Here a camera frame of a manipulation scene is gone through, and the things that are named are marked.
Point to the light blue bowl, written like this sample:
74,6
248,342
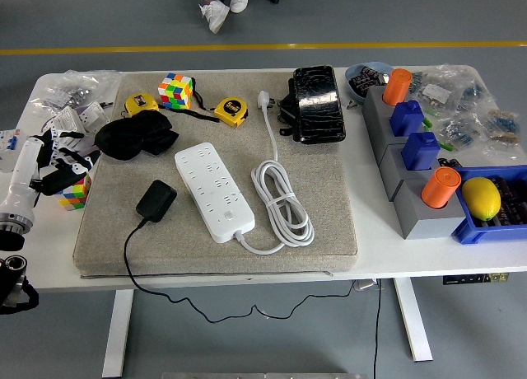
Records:
349,82

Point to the dark components in bin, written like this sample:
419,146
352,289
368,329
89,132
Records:
512,202

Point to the small green plastic piece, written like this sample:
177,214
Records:
428,122
446,146

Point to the grey holder block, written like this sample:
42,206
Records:
391,165
372,103
428,226
381,132

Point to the metal bracket under table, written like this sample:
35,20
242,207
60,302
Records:
366,285

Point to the orange cylinder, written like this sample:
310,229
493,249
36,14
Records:
438,187
397,86

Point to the small metal clip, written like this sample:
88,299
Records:
351,104

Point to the black plug adapter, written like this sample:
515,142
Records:
156,199

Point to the clear bag of screws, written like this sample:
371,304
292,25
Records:
70,92

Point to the white socket module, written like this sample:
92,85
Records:
92,115
68,121

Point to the grey-brown mat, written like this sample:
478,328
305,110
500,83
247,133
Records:
321,189

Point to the table control panel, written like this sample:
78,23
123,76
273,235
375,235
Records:
473,279

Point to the white table leg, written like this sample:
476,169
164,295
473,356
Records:
413,321
117,333

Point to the glossy black case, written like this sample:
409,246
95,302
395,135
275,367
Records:
319,103

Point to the clear bag of resistors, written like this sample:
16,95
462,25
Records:
473,90
459,129
504,123

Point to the white power strip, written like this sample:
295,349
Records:
214,189

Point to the dark components in bowl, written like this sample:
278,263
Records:
364,80

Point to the black cloth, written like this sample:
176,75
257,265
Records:
136,136

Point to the clear bag white parts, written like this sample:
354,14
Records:
436,92

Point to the yellow lemon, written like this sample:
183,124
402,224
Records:
481,197

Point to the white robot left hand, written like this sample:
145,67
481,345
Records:
20,177

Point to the small black pin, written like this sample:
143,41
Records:
108,104

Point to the small colourful puzzle cube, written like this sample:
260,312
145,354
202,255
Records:
76,195

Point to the white circuit breaker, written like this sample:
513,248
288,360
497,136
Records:
10,144

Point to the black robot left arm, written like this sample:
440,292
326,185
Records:
12,226

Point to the blue plastic bin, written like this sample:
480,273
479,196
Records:
473,230

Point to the yellow tape measure 5m print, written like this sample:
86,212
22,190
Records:
230,109

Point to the blue peg block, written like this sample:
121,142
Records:
420,150
405,117

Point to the large colourful puzzle cube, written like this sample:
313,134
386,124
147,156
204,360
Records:
175,90

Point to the yellow tape measure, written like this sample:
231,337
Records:
140,103

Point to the loose black components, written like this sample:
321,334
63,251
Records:
449,162

